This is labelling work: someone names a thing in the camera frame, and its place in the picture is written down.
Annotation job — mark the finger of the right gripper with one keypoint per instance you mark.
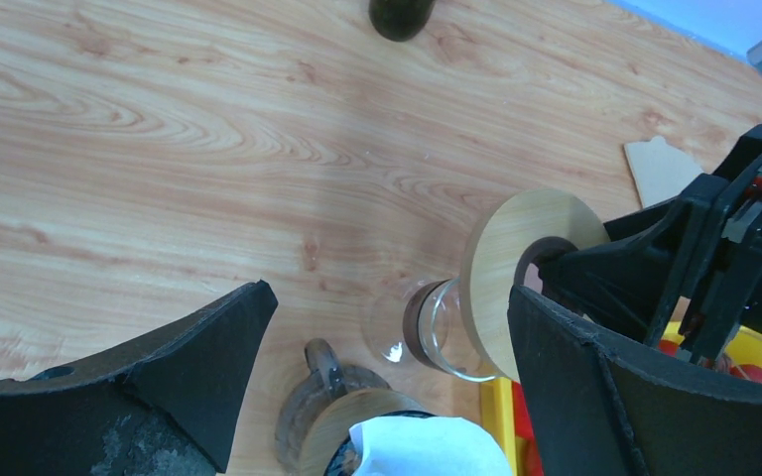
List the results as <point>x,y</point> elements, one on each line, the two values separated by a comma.
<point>619,284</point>

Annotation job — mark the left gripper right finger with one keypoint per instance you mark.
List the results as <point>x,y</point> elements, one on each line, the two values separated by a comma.
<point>603,404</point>

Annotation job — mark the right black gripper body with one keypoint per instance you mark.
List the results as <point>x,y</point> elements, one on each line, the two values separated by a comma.
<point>711,234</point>

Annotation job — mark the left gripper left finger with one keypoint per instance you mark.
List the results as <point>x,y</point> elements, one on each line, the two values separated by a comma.
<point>164,403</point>

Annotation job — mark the white paper coffee filter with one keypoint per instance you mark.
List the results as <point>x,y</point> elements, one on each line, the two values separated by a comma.
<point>435,445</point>

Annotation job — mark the blue glass coffee dripper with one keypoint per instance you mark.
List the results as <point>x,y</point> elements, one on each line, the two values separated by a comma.
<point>345,458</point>

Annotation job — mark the brown paper coffee filter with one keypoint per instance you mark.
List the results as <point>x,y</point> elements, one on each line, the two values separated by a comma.
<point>659,170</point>

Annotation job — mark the clear glass dripper cone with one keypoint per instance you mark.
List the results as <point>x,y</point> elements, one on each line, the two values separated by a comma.
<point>420,321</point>

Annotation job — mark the red tomato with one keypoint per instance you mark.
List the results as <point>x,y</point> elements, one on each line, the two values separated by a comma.
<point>527,448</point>

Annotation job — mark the yellow plastic tray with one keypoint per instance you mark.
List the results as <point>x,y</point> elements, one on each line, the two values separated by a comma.
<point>496,408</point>

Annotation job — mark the red cherries bunch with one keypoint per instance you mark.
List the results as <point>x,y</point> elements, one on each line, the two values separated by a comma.
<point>724,364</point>

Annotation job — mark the cola glass bottle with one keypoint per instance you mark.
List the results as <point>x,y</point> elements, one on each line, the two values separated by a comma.
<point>400,20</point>

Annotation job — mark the glass carafe with handle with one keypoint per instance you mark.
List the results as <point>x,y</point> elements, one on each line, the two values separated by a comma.
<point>328,381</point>

